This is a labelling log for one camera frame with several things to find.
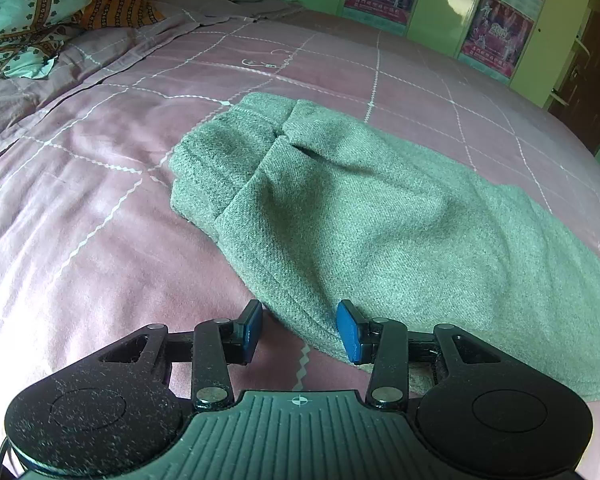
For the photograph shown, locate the dark wooden door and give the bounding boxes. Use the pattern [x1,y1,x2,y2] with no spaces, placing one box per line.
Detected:
[547,0,600,157]

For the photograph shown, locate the pale corner shelf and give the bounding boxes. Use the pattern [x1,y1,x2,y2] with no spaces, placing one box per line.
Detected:
[551,0,600,107]

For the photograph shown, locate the grey-green fleece pants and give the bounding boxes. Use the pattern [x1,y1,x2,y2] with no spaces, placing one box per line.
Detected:
[169,91,600,405]

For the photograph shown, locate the patterned teal orange pillow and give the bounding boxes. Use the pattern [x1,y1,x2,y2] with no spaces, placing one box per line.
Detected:
[0,0,100,81]

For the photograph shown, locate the pale green wardrobe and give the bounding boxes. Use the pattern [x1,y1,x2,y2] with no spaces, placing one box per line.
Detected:
[249,0,600,107]

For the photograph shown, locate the pink checked bedsheet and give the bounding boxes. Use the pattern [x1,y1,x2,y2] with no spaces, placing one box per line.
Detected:
[0,0,600,480]

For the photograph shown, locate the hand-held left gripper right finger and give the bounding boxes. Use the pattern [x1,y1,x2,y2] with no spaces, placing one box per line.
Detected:
[335,299,504,411]

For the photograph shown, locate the mauve pillow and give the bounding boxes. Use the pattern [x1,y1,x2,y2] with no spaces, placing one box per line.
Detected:
[0,0,303,163]

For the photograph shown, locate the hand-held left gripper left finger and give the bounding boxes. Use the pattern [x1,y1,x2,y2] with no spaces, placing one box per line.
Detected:
[97,299,264,412]

